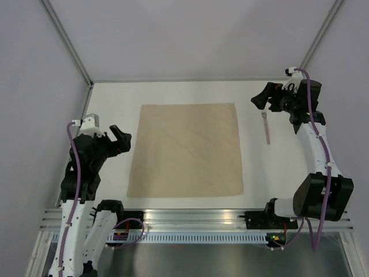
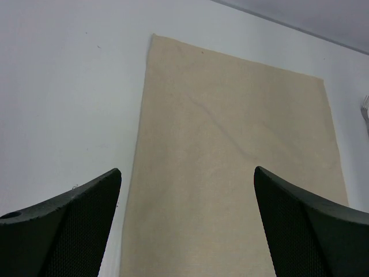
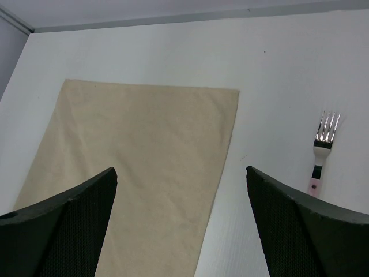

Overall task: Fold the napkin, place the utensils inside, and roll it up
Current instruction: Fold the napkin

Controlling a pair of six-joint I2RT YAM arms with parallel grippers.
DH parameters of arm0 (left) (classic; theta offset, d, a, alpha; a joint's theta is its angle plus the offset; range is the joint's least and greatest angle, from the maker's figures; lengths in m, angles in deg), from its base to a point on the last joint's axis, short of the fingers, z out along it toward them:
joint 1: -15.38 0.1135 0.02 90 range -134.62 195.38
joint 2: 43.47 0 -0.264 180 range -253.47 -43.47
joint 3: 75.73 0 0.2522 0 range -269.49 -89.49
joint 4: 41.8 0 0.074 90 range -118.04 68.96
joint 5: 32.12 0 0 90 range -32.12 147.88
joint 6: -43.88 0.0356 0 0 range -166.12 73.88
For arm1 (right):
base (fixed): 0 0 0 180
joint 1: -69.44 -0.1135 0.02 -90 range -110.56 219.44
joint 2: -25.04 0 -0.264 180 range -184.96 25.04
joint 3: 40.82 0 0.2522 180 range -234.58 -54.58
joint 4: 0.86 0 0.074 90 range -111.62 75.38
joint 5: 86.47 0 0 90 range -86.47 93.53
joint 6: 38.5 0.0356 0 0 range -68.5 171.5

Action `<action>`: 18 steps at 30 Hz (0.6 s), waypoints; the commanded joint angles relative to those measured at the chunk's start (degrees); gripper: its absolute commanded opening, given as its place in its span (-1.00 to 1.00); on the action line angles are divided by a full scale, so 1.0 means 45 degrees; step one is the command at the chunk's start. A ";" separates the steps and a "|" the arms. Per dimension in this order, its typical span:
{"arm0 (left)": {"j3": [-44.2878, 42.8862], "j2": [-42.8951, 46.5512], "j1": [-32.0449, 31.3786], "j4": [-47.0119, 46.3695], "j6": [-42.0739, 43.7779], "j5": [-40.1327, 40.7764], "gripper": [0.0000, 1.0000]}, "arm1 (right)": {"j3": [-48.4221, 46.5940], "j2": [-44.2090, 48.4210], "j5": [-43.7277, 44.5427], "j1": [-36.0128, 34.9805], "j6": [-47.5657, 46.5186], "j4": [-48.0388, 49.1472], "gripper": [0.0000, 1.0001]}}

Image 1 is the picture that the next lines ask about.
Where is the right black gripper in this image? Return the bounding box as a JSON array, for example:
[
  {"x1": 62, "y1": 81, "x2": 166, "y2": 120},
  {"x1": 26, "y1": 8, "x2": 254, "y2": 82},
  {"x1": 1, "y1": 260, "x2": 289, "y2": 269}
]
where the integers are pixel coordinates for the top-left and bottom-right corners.
[{"x1": 251, "y1": 82, "x2": 300, "y2": 114}]

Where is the pink-handled metal fork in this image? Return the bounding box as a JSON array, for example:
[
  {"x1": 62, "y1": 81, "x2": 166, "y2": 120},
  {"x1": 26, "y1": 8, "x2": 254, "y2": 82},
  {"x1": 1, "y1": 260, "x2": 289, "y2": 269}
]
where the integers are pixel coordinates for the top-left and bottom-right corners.
[{"x1": 261, "y1": 110, "x2": 270, "y2": 145}]

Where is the beige cloth napkin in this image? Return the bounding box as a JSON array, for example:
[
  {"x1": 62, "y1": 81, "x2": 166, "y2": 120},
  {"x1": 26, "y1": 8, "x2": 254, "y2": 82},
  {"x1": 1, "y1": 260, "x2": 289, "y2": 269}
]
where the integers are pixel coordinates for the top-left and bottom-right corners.
[{"x1": 127, "y1": 103, "x2": 243, "y2": 198}]

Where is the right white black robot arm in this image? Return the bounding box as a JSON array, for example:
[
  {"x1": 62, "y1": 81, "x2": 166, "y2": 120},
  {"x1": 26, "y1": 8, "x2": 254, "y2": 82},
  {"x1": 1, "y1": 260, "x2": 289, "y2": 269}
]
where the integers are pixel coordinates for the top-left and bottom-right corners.
[{"x1": 251, "y1": 80, "x2": 354, "y2": 228}]

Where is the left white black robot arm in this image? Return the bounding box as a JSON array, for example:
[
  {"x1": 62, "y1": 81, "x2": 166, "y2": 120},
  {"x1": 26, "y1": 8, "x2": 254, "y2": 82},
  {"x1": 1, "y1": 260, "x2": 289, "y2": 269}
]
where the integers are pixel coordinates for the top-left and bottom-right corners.
[{"x1": 48, "y1": 125, "x2": 131, "y2": 276}]

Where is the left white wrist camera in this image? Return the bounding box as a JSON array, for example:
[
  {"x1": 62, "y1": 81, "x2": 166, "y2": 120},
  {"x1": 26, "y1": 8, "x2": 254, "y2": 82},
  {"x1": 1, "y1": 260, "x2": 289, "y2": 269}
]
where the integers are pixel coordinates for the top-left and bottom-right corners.
[{"x1": 72, "y1": 114, "x2": 104, "y2": 137}]

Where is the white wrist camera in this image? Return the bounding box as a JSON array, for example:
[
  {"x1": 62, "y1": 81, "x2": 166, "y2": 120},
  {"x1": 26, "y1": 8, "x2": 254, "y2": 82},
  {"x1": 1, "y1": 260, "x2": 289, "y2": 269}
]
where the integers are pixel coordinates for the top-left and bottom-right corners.
[
  {"x1": 72, "y1": 114, "x2": 104, "y2": 137},
  {"x1": 283, "y1": 67, "x2": 303, "y2": 92}
]

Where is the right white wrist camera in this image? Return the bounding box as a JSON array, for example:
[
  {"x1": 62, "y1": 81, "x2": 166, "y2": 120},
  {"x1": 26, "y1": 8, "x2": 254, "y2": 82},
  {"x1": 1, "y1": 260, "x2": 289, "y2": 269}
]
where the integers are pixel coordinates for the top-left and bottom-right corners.
[{"x1": 283, "y1": 67, "x2": 303, "y2": 92}]

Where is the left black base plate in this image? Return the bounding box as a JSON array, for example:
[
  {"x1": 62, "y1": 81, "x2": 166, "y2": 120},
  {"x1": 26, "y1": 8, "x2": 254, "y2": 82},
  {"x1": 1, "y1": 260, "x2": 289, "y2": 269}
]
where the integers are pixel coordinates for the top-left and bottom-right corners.
[{"x1": 115, "y1": 211, "x2": 144, "y2": 233}]

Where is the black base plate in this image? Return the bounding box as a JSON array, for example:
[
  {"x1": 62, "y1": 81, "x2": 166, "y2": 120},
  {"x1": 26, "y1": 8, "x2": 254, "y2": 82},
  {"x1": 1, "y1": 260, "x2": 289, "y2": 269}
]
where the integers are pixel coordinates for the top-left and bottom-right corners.
[
  {"x1": 115, "y1": 211, "x2": 144, "y2": 233},
  {"x1": 239, "y1": 211, "x2": 299, "y2": 230}
]

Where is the aluminium mounting rail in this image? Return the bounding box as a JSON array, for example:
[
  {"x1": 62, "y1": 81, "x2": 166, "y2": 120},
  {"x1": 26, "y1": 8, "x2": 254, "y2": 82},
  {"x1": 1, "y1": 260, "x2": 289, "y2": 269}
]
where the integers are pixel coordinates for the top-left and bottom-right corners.
[{"x1": 39, "y1": 209, "x2": 354, "y2": 233}]

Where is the white slotted cable duct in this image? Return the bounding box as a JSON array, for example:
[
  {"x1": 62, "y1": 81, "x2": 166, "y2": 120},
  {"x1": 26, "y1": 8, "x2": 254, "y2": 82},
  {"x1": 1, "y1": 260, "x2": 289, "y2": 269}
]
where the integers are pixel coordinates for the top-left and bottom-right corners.
[{"x1": 106, "y1": 233, "x2": 268, "y2": 244}]

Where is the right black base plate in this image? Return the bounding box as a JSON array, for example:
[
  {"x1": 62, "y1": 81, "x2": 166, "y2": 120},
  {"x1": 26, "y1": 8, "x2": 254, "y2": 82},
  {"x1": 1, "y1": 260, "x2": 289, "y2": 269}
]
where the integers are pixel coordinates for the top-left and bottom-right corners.
[{"x1": 239, "y1": 211, "x2": 299, "y2": 230}]

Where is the right aluminium frame post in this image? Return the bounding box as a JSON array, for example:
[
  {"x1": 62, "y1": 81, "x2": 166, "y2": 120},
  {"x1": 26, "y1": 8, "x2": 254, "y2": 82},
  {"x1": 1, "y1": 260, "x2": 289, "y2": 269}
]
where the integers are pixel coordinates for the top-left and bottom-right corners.
[{"x1": 300, "y1": 0, "x2": 346, "y2": 69}]

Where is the aluminium frame post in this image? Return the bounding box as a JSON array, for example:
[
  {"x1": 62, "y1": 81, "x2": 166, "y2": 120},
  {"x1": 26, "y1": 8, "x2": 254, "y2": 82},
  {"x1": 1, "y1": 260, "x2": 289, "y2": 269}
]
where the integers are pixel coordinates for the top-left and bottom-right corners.
[
  {"x1": 39, "y1": 0, "x2": 93, "y2": 88},
  {"x1": 300, "y1": 0, "x2": 346, "y2": 69}
]

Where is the left aluminium frame post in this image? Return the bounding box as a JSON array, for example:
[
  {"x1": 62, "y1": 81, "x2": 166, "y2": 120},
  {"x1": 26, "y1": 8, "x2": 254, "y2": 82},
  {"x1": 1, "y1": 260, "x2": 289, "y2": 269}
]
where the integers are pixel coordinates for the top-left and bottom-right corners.
[{"x1": 39, "y1": 0, "x2": 93, "y2": 88}]

